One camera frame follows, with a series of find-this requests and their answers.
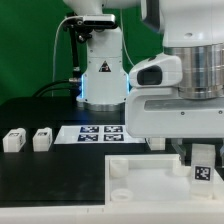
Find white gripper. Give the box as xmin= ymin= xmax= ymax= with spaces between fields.
xmin=125 ymin=88 xmax=224 ymax=167

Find white L-shaped obstacle fence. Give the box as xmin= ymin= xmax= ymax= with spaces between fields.
xmin=0 ymin=201 xmax=224 ymax=224

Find white camera cable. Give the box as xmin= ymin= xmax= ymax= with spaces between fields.
xmin=50 ymin=15 xmax=83 ymax=98

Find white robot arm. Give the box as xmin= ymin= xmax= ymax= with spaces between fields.
xmin=125 ymin=0 xmax=224 ymax=156

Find black camera stand pole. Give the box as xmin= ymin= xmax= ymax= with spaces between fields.
xmin=69 ymin=27 xmax=81 ymax=101

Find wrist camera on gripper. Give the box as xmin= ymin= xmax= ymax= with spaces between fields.
xmin=129 ymin=53 xmax=183 ymax=88

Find black base cables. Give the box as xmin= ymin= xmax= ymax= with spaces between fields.
xmin=31 ymin=79 xmax=81 ymax=98

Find white square table top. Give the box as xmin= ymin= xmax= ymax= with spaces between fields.
xmin=105 ymin=154 xmax=224 ymax=203

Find sheet with four markers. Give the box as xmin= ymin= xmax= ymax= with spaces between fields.
xmin=55 ymin=125 xmax=145 ymax=145

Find black camera on stand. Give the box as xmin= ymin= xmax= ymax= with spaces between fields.
xmin=64 ymin=14 xmax=117 ymax=33

